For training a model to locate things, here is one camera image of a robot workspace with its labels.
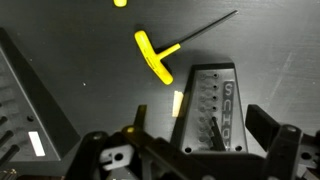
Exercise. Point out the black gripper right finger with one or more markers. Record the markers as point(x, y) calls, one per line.
point(286, 153)

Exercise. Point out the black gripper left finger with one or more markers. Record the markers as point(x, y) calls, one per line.
point(86, 156)

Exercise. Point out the black stand for yellow keys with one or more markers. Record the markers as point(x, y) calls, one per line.
point(193, 133)

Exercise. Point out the small tan tape strip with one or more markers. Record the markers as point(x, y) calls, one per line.
point(177, 104)

